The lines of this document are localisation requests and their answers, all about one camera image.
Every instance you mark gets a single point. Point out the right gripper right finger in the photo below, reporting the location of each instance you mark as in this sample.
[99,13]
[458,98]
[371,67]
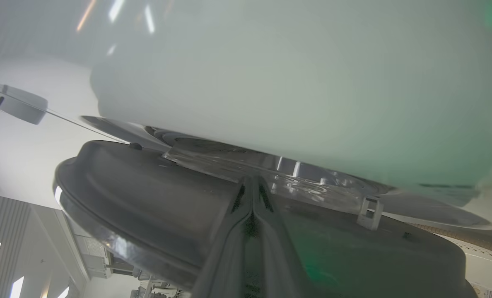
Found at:
[281,256]

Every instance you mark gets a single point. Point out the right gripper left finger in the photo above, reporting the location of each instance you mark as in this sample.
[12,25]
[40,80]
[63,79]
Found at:
[233,248]

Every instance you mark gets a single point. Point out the dark round washing machine door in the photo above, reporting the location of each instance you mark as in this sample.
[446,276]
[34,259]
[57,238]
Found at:
[146,198]

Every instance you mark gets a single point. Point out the grey plastic door latch hook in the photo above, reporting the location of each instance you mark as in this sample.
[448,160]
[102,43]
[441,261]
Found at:
[370,213]

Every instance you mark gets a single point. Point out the white front-load washing machine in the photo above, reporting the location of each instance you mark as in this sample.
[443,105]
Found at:
[312,82]

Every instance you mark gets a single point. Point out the cream basket with brown rim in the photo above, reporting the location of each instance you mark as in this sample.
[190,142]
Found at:
[478,242]

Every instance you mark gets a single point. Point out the round white ceiling fixture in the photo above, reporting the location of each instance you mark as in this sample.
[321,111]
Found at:
[18,105]

